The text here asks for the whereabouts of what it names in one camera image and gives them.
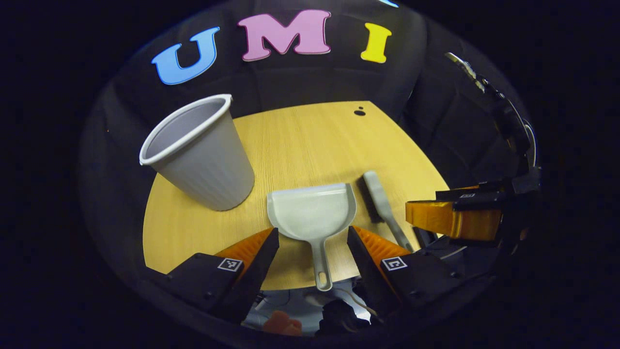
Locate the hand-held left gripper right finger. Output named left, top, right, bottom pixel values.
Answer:
left=346, top=225, right=479, bottom=319

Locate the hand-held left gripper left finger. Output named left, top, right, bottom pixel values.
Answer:
left=149, top=227, right=281, bottom=325

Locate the small grey broom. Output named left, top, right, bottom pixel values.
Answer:
left=362, top=170, right=416, bottom=253

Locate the small grey dustpan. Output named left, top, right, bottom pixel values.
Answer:
left=267, top=182, right=357, bottom=292

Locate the grey plastic garbage bin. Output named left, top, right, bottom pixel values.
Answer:
left=139, top=94, right=256, bottom=212

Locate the wooden desktop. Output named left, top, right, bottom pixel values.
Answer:
left=142, top=100, right=451, bottom=291

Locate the black desk clamp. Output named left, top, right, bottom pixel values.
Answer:
left=415, top=226, right=439, bottom=250

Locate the reddish orange object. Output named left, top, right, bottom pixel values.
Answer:
left=263, top=310, right=304, bottom=337

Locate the silver metal clip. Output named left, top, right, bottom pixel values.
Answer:
left=445, top=51, right=486, bottom=94

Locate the black backdrop cloth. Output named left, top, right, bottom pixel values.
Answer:
left=80, top=0, right=533, bottom=272

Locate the grey cable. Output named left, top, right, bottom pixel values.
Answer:
left=523, top=119, right=538, bottom=169

